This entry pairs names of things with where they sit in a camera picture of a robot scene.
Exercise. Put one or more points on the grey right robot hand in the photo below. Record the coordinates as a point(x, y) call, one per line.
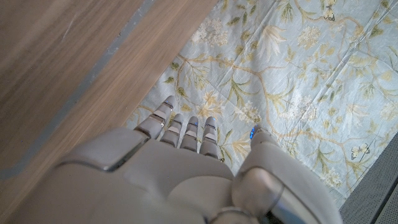
point(155, 180)

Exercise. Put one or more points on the floral light blue backdrop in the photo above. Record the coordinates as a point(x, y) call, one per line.
point(295, 77)

